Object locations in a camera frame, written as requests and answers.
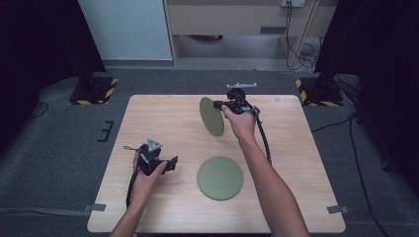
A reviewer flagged black curtain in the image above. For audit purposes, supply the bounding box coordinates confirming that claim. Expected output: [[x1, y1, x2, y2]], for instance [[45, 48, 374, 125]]
[[314, 0, 419, 198], [0, 0, 108, 156]]

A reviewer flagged grey floor strip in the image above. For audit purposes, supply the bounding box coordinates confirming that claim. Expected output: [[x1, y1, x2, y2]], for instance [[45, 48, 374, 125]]
[[0, 206, 90, 217]]

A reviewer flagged green round plate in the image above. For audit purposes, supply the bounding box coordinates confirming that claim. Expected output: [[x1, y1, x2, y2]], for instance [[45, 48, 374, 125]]
[[199, 96, 226, 138], [197, 156, 245, 201]]

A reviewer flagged grey tape strip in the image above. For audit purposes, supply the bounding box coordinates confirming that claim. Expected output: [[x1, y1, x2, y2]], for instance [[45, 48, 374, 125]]
[[326, 204, 350, 215], [82, 202, 107, 213]]

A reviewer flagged person's left hand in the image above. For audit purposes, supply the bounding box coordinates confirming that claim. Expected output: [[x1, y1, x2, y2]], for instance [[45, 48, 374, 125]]
[[129, 160, 169, 207]]

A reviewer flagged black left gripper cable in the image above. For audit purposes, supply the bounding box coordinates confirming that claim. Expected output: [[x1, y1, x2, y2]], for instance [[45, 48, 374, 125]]
[[126, 168, 140, 209]]

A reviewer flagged white partition panel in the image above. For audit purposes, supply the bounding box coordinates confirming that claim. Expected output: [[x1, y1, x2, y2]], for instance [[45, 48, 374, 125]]
[[78, 0, 174, 61]]

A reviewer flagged grey desk label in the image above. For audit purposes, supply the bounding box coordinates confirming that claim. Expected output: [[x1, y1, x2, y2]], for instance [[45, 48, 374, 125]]
[[259, 26, 288, 35]]

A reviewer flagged white cable bundle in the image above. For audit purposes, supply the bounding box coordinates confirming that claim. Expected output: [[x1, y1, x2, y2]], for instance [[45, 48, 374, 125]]
[[299, 38, 323, 76]]

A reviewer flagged black floor cable loop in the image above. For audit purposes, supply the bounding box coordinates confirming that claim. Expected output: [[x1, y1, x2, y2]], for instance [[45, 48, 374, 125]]
[[29, 101, 49, 120]]

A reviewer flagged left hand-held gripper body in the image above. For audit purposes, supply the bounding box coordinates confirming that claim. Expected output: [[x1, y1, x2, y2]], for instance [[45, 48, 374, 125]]
[[137, 138, 164, 176]]

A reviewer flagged person's right hand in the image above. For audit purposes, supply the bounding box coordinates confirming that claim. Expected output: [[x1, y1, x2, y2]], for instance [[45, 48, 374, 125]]
[[220, 104, 258, 143]]

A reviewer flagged black yellow striped stand base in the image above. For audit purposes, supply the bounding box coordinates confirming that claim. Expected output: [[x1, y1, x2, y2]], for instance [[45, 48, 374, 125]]
[[294, 77, 345, 108], [68, 77, 120, 107]]

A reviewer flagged long black floor cable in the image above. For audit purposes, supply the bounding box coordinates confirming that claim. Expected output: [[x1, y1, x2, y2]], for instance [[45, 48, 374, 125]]
[[310, 112, 393, 237]]

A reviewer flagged grey power strip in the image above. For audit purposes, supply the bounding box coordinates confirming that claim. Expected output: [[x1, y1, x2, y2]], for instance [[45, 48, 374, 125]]
[[281, 0, 306, 8]]

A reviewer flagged black hanging power cable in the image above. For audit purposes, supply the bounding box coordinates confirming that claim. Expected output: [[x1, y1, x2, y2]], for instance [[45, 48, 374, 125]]
[[285, 2, 309, 71]]

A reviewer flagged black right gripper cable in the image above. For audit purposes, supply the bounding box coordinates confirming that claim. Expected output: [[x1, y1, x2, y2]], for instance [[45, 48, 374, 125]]
[[250, 106, 273, 166]]

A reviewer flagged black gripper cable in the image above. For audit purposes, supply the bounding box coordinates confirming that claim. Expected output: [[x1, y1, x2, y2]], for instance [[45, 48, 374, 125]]
[[126, 168, 140, 209], [250, 106, 273, 166]]

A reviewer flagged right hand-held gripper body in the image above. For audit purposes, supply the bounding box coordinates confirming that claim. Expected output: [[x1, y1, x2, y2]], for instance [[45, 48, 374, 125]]
[[224, 82, 261, 117]]

